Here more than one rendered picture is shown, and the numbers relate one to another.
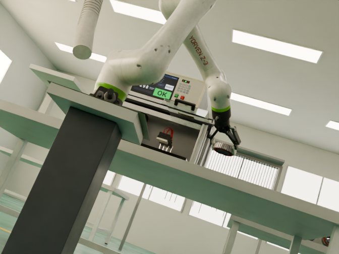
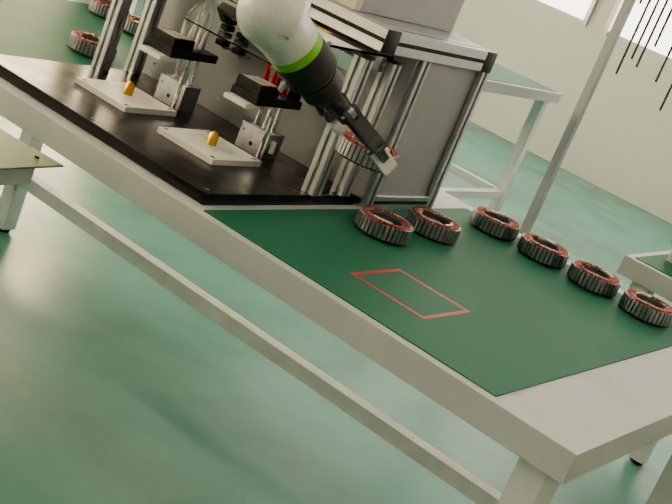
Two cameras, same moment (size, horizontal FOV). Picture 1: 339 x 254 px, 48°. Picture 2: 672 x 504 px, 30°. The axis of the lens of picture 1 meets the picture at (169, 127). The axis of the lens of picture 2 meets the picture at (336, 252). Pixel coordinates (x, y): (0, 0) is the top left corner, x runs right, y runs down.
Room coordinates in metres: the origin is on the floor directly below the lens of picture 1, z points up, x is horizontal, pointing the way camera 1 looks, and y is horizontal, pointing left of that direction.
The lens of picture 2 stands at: (-0.13, -0.97, 1.35)
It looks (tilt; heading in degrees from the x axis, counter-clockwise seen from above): 16 degrees down; 18
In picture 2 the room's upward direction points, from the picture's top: 22 degrees clockwise
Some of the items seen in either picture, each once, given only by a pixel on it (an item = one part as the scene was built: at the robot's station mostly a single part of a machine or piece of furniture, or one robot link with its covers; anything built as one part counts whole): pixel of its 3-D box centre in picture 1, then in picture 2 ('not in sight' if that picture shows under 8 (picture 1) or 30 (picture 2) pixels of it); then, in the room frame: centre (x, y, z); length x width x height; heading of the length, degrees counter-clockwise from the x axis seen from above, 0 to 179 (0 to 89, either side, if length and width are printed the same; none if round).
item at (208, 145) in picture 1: (201, 161); (422, 136); (2.33, -0.27, 0.91); 0.28 x 0.03 x 0.32; 167
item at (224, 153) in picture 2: not in sight; (209, 146); (1.99, 0.02, 0.78); 0.15 x 0.15 x 0.01; 77
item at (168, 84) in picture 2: not in sight; (177, 92); (2.18, 0.22, 0.80); 0.08 x 0.05 x 0.06; 77
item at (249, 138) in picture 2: not in sight; (259, 139); (2.13, -0.01, 0.80); 0.08 x 0.05 x 0.06; 77
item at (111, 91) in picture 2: not in sight; (126, 96); (2.04, 0.26, 0.78); 0.15 x 0.15 x 0.01; 77
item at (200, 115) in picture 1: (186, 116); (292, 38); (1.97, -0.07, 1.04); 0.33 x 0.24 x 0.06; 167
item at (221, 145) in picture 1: (224, 149); (367, 152); (1.90, -0.31, 0.92); 0.11 x 0.11 x 0.04
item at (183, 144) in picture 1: (151, 137); (270, 65); (2.26, 0.08, 0.92); 0.66 x 0.01 x 0.30; 77
